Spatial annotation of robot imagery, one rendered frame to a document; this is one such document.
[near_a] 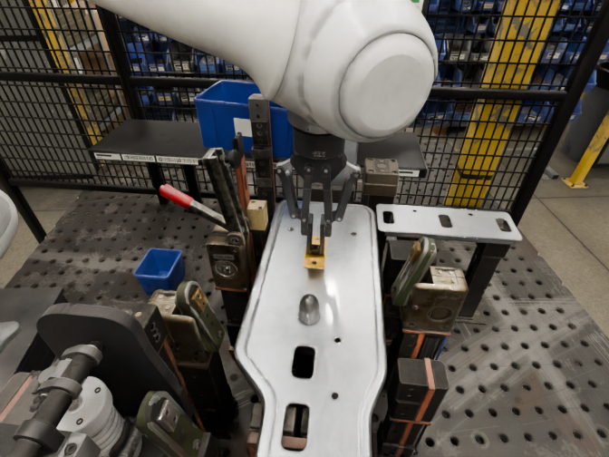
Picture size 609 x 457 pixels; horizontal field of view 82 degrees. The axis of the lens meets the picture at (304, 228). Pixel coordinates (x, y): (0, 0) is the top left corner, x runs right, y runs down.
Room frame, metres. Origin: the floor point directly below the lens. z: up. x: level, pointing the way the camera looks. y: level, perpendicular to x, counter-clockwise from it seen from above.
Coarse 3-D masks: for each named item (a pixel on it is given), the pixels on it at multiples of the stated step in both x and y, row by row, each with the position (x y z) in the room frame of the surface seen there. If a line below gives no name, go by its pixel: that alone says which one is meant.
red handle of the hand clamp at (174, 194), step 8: (168, 184) 0.51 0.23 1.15; (160, 192) 0.49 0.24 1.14; (168, 192) 0.49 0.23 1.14; (176, 192) 0.50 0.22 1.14; (176, 200) 0.49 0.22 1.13; (184, 200) 0.49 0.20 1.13; (192, 200) 0.50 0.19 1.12; (184, 208) 0.49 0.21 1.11; (192, 208) 0.49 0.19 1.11; (200, 208) 0.49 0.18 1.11; (208, 208) 0.50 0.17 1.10; (208, 216) 0.49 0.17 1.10; (216, 216) 0.49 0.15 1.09; (224, 224) 0.48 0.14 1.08
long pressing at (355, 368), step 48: (288, 240) 0.53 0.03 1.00; (336, 240) 0.53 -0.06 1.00; (288, 288) 0.41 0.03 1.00; (336, 288) 0.41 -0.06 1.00; (240, 336) 0.31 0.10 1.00; (288, 336) 0.31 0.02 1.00; (336, 336) 0.31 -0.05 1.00; (384, 336) 0.32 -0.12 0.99; (288, 384) 0.24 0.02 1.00; (336, 384) 0.24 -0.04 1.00; (336, 432) 0.18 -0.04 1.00
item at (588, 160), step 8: (608, 112) 2.36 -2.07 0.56; (608, 120) 2.33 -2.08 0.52; (600, 128) 2.36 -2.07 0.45; (608, 128) 2.32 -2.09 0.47; (600, 136) 2.33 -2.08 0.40; (608, 136) 2.32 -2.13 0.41; (592, 144) 2.35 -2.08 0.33; (600, 144) 2.32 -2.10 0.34; (608, 144) 2.36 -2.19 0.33; (592, 152) 2.32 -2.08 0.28; (600, 152) 2.34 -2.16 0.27; (608, 152) 2.36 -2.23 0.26; (584, 160) 2.35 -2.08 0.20; (592, 160) 2.32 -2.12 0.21; (600, 160) 2.36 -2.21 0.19; (608, 160) 2.36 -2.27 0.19; (576, 168) 2.37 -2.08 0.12; (584, 168) 2.32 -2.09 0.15; (576, 176) 2.34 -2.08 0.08; (584, 176) 2.33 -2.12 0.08; (568, 184) 2.33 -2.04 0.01; (576, 184) 2.32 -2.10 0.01; (584, 184) 2.33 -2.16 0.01
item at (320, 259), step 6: (312, 240) 0.50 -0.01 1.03; (312, 246) 0.48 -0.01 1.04; (318, 246) 0.48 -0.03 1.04; (324, 246) 0.49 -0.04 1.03; (312, 252) 0.47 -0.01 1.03; (318, 252) 0.47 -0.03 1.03; (324, 252) 0.47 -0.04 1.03; (306, 258) 0.45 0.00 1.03; (312, 258) 0.45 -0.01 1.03; (318, 258) 0.45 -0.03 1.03; (324, 258) 0.45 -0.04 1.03; (306, 264) 0.44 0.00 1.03; (312, 264) 0.44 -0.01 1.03; (318, 264) 0.44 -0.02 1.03; (324, 264) 0.44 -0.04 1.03
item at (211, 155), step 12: (204, 156) 0.48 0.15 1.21; (216, 156) 0.48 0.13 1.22; (228, 156) 0.48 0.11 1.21; (240, 156) 0.50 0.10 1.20; (216, 168) 0.47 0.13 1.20; (228, 168) 0.51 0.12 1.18; (216, 180) 0.47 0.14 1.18; (228, 180) 0.50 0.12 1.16; (216, 192) 0.47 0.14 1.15; (228, 192) 0.48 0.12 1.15; (228, 204) 0.47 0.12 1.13; (240, 204) 0.51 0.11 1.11; (228, 216) 0.47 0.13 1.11; (240, 216) 0.50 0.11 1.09; (228, 228) 0.47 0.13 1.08; (240, 228) 0.47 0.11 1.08
